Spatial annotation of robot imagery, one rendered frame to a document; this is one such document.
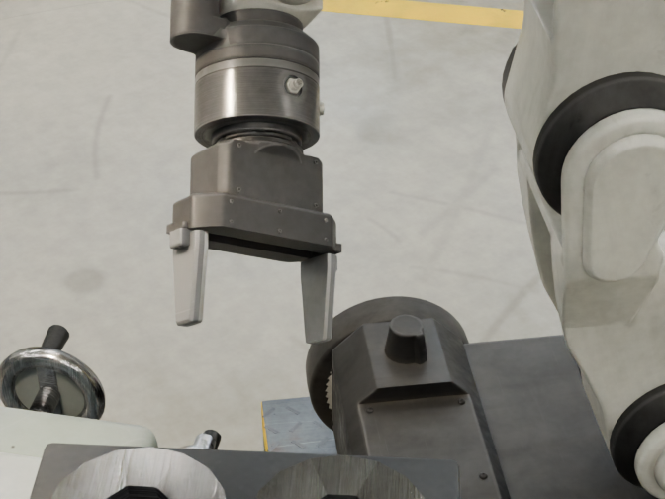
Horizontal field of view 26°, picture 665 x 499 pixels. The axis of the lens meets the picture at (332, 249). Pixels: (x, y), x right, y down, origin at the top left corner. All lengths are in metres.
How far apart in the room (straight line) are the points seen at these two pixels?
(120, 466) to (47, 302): 1.91
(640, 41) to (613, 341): 0.31
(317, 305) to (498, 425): 0.59
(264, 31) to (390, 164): 1.98
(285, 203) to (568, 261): 0.30
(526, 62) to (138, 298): 1.54
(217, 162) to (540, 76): 0.32
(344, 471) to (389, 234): 2.04
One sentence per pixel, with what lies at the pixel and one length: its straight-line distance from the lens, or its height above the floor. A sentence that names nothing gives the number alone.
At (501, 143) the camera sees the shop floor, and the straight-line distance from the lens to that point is 3.04.
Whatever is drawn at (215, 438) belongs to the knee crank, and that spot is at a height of 0.50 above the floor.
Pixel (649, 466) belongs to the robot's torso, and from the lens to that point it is 1.39.
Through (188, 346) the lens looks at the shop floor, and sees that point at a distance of 2.53.
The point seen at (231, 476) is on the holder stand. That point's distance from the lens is 0.75.
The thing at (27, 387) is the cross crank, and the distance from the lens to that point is 1.54.
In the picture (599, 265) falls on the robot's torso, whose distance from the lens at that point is 1.19.
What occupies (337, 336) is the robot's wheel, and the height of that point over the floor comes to 0.57.
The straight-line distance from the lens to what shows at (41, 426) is 1.36.
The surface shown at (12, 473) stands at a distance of 1.15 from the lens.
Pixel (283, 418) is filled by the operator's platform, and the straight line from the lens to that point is 1.81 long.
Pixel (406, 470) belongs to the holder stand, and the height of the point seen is 1.11.
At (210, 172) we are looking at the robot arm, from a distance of 0.97.
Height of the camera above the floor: 1.66
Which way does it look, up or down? 38 degrees down
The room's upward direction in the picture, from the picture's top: straight up
